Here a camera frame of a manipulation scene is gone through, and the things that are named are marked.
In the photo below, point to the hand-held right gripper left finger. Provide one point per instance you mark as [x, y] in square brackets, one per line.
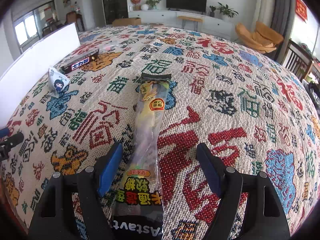
[108, 172]

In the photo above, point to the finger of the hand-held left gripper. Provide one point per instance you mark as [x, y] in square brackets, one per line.
[4, 132]
[13, 140]

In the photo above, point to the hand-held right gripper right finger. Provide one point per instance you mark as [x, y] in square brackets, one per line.
[208, 170]

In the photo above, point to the long clear gummy packet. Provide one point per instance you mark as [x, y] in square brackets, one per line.
[147, 130]

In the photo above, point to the white triangular snack packet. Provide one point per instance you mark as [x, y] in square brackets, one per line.
[58, 82]

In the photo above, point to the white board panel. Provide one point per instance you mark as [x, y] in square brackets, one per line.
[37, 62]

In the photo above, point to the dark chocolate bar packet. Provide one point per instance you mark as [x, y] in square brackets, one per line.
[80, 63]

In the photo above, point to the printed woven blanket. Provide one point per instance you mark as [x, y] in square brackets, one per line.
[225, 110]

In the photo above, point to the window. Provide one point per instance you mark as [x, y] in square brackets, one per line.
[25, 31]

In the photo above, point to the wooden dining chair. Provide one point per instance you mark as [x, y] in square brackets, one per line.
[72, 18]

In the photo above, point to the dark wooden slatted chair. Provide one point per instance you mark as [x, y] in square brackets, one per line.
[296, 60]

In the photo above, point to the orange lounge chair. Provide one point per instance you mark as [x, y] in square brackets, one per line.
[262, 37]

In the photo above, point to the brown cardboard box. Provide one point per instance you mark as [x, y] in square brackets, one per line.
[126, 21]

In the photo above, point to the wooden stool with metal legs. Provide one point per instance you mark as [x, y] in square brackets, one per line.
[189, 19]

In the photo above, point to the small potted plant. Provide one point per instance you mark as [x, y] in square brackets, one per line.
[212, 11]

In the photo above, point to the white television cabinet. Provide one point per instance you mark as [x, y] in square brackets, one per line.
[162, 17]

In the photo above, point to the large potted plant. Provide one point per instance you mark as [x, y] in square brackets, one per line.
[227, 11]

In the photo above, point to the white round vase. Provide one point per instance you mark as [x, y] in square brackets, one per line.
[144, 7]

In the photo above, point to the black television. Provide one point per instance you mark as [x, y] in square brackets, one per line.
[186, 1]

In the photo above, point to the black display cabinet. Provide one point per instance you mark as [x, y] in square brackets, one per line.
[115, 0]

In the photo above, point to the white patterned curtain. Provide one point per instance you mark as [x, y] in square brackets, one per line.
[263, 5]

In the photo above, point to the red flowers in vase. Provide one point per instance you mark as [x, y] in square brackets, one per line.
[136, 0]

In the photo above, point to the green plant in vase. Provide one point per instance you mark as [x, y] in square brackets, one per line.
[153, 2]

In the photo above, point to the grey curtain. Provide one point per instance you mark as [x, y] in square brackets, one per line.
[283, 7]

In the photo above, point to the red wall hanging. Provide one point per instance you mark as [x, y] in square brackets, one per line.
[301, 8]

